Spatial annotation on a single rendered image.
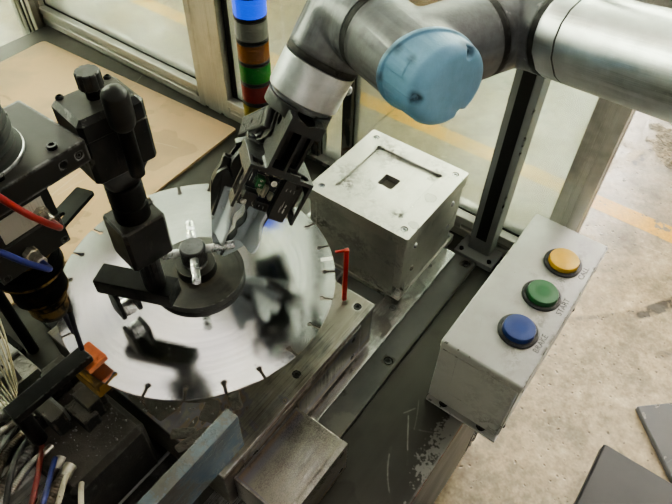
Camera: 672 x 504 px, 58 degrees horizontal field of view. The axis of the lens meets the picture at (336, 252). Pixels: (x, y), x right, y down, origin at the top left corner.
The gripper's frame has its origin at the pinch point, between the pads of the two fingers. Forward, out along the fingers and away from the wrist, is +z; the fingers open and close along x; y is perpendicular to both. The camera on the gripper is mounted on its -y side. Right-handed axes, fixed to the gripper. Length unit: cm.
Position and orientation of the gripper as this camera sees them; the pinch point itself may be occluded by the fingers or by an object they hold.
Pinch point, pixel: (224, 241)
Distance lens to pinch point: 73.1
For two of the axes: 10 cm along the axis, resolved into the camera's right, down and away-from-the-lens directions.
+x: 8.6, 2.7, 4.4
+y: 2.2, 5.8, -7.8
